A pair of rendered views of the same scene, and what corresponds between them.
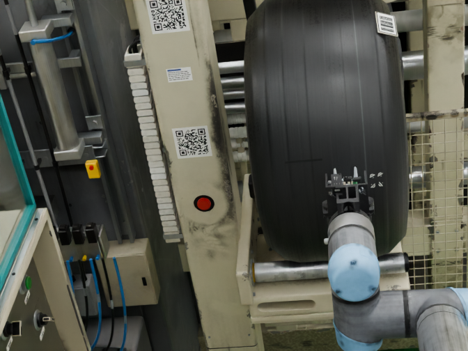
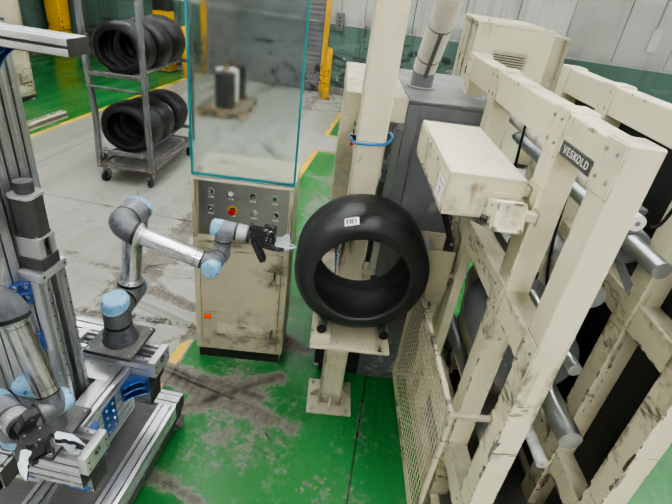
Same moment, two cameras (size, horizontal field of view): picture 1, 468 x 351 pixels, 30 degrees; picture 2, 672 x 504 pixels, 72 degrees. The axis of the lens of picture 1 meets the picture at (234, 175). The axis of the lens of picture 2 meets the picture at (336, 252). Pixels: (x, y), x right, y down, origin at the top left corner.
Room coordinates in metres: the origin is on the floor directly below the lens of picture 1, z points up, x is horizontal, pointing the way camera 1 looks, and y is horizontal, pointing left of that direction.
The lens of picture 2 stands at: (1.18, -1.93, 2.25)
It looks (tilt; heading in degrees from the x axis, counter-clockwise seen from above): 30 degrees down; 79
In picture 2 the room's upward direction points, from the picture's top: 8 degrees clockwise
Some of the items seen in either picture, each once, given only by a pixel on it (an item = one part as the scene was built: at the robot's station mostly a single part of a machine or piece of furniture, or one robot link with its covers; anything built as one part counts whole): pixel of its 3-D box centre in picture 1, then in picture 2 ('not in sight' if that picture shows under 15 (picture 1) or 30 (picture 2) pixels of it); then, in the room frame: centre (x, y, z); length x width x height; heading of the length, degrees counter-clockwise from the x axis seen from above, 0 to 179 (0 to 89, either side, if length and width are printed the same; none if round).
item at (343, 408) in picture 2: not in sight; (329, 395); (1.66, 0.07, 0.02); 0.27 x 0.27 x 0.04; 82
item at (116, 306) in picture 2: not in sight; (116, 308); (0.58, -0.20, 0.88); 0.13 x 0.12 x 0.14; 79
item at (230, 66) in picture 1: (232, 104); (430, 266); (2.05, -0.03, 1.05); 0.20 x 0.15 x 0.30; 82
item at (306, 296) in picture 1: (328, 290); (321, 315); (1.50, -0.17, 0.84); 0.36 x 0.09 x 0.06; 82
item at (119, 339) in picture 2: not in sight; (119, 329); (0.58, -0.21, 0.77); 0.15 x 0.15 x 0.10
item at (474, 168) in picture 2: not in sight; (461, 165); (1.92, -0.36, 1.71); 0.61 x 0.25 x 0.15; 82
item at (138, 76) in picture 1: (157, 148); not in sight; (1.64, 0.15, 1.19); 0.05 x 0.04 x 0.48; 172
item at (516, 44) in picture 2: not in sight; (477, 116); (3.66, 3.30, 1.05); 1.61 x 0.73 x 2.10; 73
